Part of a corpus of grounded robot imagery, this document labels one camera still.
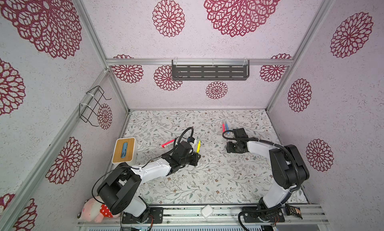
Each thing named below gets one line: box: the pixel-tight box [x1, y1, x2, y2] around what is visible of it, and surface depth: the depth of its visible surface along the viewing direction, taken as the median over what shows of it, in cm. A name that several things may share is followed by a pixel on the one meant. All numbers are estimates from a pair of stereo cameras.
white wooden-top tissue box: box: [111, 137, 138, 167], surface depth 94 cm
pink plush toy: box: [77, 196, 121, 224], surface depth 70 cm
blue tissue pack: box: [121, 142, 128, 159], surface depth 94 cm
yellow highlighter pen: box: [196, 140, 201, 154], surface depth 86 cm
